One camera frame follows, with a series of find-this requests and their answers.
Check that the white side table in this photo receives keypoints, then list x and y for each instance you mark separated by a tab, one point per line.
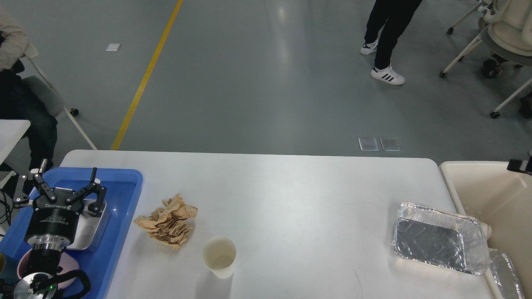
11	131

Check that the foil tray in bin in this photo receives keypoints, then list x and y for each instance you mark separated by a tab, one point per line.
501	278

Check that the right floor outlet plate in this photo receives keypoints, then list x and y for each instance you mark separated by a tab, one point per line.
390	144

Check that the white floor marker square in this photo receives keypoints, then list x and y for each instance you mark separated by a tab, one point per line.
111	47

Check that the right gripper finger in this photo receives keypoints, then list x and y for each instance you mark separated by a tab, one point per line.
520	166

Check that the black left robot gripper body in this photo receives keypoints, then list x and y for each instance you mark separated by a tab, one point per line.
55	219

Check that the blue plastic tray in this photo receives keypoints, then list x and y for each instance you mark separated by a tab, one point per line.
99	259

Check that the seated person at left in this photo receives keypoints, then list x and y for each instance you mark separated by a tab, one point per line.
18	101

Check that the left floor outlet plate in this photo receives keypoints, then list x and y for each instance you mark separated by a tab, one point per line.
368	144

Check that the cream plastic bin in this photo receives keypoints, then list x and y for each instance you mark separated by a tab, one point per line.
501	199

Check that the crumpled brown paper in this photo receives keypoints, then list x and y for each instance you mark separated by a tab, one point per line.
169	224

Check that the white folding chair left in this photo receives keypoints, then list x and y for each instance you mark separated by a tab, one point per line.
43	88

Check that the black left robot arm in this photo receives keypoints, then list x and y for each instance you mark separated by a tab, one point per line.
41	279

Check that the small stainless steel tray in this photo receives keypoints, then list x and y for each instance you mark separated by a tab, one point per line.
90	230

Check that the cream paper cup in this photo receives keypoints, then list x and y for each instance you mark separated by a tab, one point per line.
219	254

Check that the aluminium foil tray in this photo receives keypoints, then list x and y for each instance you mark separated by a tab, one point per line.
440	238

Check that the floor outlet plate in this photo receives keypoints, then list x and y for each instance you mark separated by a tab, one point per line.
390	144
368	144

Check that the cream office chair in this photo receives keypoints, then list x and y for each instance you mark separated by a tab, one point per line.
507	33

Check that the pink plastic mug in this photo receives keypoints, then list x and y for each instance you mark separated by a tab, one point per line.
67	263

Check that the walking person black trousers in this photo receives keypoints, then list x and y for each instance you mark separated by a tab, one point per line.
387	22

